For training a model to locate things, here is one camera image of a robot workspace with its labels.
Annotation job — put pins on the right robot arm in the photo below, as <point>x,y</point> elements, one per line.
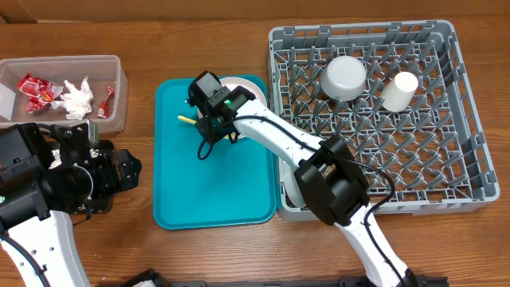
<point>329,179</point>

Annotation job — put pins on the grey dishwasher rack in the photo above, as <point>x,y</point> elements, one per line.
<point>434,152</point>

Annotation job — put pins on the white paper cup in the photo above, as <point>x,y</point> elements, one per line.
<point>399,92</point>

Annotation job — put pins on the yellow plastic spoon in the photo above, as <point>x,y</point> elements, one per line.
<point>191,121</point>

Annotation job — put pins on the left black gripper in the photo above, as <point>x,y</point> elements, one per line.
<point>110,183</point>

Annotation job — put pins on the grey round plate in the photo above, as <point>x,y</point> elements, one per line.
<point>291,186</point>

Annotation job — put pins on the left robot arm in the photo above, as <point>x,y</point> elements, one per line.
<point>49,172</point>

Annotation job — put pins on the small red sauce packet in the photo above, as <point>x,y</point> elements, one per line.
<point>103,111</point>

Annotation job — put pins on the clear plastic bin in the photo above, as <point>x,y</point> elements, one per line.
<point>102,71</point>

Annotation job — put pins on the teal plastic tray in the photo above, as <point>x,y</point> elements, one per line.
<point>193,187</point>

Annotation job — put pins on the white rice grains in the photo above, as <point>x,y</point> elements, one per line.
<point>86,156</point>

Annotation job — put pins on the black plastic bin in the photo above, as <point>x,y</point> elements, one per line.
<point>99,205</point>

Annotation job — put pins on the large red snack wrapper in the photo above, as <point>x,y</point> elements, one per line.
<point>40,92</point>

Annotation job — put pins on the small grey bowl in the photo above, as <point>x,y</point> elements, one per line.
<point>344,78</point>

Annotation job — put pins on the white napkin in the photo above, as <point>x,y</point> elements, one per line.
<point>77,102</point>

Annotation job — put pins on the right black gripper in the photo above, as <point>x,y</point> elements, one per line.
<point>221,129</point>

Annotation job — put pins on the white round plate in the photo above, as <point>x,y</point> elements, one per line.
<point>247,85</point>

